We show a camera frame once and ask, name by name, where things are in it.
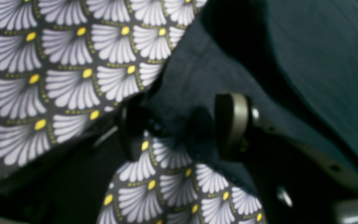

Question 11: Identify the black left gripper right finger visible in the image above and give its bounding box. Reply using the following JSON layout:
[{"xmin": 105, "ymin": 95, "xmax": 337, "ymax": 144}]
[{"xmin": 215, "ymin": 93, "xmax": 358, "ymax": 224}]

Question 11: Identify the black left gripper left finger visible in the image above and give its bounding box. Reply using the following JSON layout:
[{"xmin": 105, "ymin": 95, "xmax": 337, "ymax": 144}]
[{"xmin": 0, "ymin": 105, "xmax": 148, "ymax": 224}]

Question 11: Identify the dark navy T-shirt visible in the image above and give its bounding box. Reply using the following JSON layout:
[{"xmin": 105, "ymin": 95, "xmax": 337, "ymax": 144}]
[{"xmin": 142, "ymin": 0, "xmax": 358, "ymax": 193}]

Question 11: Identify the fan patterned tablecloth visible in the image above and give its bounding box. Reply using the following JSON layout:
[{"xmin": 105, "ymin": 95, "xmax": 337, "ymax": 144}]
[{"xmin": 0, "ymin": 0, "xmax": 358, "ymax": 224}]

